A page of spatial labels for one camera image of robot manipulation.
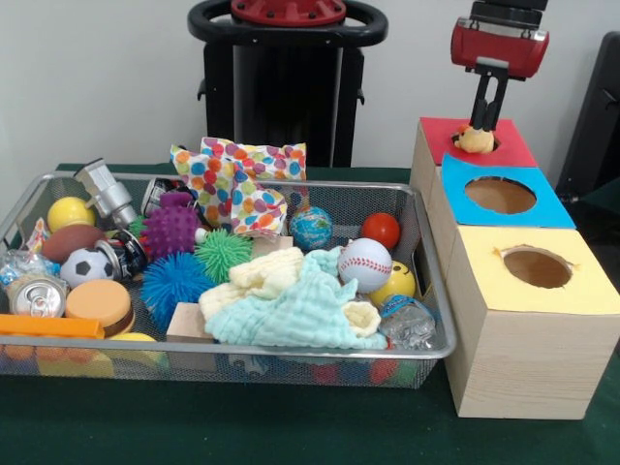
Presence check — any blue green globe ball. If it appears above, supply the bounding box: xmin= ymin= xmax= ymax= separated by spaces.
xmin=289 ymin=206 xmax=335 ymax=252

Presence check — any orange foam disc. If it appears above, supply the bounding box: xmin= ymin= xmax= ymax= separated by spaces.
xmin=64 ymin=278 xmax=136 ymax=338

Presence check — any shallow mesh bin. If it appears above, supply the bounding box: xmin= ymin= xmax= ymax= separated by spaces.
xmin=0 ymin=171 xmax=458 ymax=391

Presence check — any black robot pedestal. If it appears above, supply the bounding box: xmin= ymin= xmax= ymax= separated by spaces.
xmin=187 ymin=0 xmax=388 ymax=169

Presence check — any dark green side-table cloth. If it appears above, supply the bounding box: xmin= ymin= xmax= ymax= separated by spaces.
xmin=575 ymin=181 xmax=620 ymax=233

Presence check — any red orange ball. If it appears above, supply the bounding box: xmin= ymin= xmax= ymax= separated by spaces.
xmin=361 ymin=211 xmax=402 ymax=251

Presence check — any orange toy brick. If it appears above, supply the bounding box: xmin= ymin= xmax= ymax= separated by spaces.
xmin=0 ymin=314 xmax=106 ymax=340

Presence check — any brown toy football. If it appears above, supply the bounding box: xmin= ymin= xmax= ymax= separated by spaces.
xmin=41 ymin=225 xmax=107 ymax=265

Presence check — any blue spiky ball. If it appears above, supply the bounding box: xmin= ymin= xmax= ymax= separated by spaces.
xmin=139 ymin=251 xmax=220 ymax=329

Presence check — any plain yellow ball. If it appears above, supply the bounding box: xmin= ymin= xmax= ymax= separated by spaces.
xmin=46 ymin=197 xmax=97 ymax=233

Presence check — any dark green table cloth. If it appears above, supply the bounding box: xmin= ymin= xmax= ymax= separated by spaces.
xmin=0 ymin=162 xmax=620 ymax=465

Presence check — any wooden three-hole box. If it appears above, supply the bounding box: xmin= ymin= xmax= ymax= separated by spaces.
xmin=409 ymin=117 xmax=620 ymax=420

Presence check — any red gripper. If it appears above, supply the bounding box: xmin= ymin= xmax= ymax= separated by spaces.
xmin=449 ymin=16 xmax=551 ymax=132

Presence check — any purple knobbly toy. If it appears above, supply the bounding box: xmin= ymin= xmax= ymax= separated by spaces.
xmin=139 ymin=192 xmax=204 ymax=262

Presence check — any white baseball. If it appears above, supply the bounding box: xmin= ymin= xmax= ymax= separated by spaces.
xmin=337 ymin=237 xmax=393 ymax=295

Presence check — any teal muslin cloth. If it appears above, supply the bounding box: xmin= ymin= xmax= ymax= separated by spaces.
xmin=202 ymin=247 xmax=388 ymax=351

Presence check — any black upright panel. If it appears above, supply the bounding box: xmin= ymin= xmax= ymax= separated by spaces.
xmin=555 ymin=31 xmax=620 ymax=204

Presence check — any green spiky ball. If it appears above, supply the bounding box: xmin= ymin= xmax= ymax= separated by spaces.
xmin=193 ymin=230 xmax=256 ymax=286

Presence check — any pale yellow muslin cloth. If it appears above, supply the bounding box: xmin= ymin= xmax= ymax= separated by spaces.
xmin=198 ymin=246 xmax=383 ymax=339

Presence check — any yellow plush duck toy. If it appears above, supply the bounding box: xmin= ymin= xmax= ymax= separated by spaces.
xmin=453 ymin=123 xmax=496 ymax=155

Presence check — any yellow ball with black band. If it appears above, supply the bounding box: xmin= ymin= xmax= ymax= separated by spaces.
xmin=368 ymin=260 xmax=417 ymax=307

